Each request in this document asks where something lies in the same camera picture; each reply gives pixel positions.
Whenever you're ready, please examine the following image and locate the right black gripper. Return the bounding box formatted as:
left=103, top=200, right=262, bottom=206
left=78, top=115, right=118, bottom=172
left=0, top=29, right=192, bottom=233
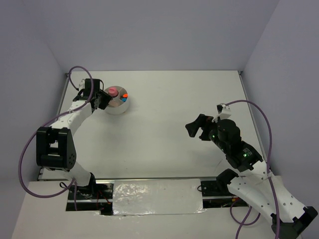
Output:
left=185, top=113, right=228, bottom=152

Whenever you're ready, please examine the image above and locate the pink marker pack bottle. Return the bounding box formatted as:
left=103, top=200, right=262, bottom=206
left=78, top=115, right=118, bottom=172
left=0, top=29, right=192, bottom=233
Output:
left=108, top=87, right=119, bottom=98

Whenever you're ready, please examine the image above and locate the pink mini stapler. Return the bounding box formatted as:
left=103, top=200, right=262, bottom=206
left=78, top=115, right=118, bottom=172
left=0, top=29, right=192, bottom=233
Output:
left=109, top=99, right=122, bottom=108

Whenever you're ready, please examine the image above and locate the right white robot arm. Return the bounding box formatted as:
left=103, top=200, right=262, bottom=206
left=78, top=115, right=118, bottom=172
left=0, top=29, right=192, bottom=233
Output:
left=185, top=114, right=318, bottom=239

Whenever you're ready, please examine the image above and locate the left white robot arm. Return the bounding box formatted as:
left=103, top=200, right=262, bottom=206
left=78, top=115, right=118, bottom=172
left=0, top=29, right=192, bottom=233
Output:
left=36, top=78, right=112, bottom=199

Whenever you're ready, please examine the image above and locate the white round divided organizer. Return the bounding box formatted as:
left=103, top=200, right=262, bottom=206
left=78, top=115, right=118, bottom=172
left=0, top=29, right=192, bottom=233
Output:
left=104, top=86, right=130, bottom=115

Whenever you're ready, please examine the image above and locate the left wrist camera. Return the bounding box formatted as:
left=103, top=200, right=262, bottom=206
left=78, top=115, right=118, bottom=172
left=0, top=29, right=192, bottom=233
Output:
left=78, top=79, right=85, bottom=91

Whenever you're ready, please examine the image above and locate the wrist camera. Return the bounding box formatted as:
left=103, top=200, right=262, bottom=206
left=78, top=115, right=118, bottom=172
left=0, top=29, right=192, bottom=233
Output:
left=78, top=79, right=85, bottom=91
left=212, top=103, right=231, bottom=122

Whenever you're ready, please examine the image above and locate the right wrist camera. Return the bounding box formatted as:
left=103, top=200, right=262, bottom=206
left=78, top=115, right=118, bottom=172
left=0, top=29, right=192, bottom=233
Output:
left=212, top=103, right=231, bottom=122

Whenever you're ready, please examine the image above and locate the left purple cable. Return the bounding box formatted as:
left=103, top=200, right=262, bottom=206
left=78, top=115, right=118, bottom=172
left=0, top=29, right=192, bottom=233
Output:
left=18, top=65, right=94, bottom=210

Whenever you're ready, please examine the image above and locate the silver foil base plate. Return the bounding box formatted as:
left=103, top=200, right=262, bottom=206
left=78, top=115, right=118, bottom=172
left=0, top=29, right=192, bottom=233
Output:
left=65, top=178, right=250, bottom=216

